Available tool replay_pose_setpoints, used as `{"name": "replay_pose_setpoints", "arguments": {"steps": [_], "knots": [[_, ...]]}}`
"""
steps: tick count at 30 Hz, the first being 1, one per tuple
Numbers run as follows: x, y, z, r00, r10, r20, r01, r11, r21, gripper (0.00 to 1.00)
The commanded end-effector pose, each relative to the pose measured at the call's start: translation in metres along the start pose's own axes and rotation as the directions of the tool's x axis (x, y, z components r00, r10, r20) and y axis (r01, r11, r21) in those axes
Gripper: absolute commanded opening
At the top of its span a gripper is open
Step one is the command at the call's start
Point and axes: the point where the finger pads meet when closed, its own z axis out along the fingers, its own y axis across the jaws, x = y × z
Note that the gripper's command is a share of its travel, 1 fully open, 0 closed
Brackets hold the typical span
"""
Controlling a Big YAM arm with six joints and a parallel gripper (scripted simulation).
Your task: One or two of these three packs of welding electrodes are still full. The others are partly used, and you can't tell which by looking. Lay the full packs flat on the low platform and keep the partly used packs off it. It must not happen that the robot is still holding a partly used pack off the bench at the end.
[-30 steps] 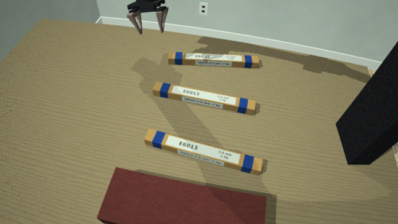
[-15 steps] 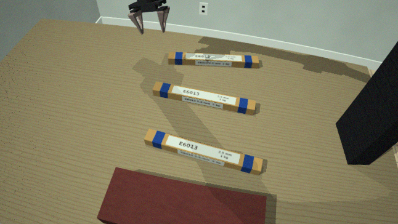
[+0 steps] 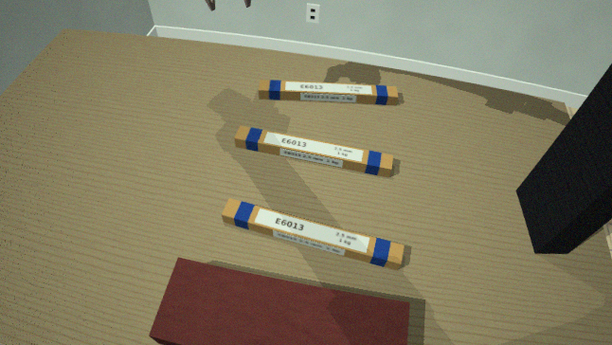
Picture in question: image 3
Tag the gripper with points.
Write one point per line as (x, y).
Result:
(211, 4)

